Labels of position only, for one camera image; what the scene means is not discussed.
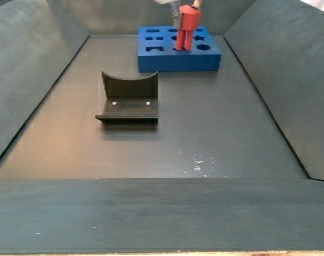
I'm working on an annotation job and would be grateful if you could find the black curved holder stand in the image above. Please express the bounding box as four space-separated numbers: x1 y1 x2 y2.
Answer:
95 73 158 122

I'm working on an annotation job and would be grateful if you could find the red three prong object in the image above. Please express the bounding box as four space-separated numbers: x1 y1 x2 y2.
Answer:
175 5 200 51

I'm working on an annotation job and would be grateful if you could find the blue foam shape board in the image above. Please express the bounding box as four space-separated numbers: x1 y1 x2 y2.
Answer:
138 26 222 73

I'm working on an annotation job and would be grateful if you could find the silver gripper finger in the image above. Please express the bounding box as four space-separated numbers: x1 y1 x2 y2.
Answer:
170 0 182 29
191 0 202 9

